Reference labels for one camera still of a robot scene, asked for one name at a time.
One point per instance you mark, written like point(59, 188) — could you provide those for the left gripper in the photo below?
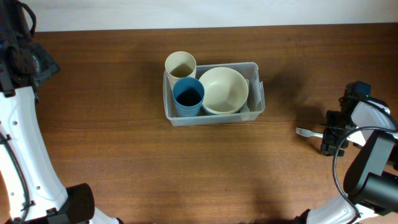
point(50, 64)

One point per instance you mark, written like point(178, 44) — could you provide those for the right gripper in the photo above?
point(328, 137)

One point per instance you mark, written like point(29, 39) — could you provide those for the white plastic fork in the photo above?
point(308, 133)

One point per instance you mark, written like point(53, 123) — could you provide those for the white plastic spoon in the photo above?
point(245, 108)

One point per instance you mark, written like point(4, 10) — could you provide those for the cream bowl back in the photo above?
point(226, 90)

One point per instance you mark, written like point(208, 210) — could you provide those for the cream cup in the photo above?
point(179, 65)

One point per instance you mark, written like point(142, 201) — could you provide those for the blue cup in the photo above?
point(188, 94)

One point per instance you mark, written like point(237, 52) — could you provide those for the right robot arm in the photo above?
point(367, 190)

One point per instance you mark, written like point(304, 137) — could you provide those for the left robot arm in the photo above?
point(35, 193)

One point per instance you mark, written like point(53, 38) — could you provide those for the clear plastic container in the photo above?
point(256, 100)

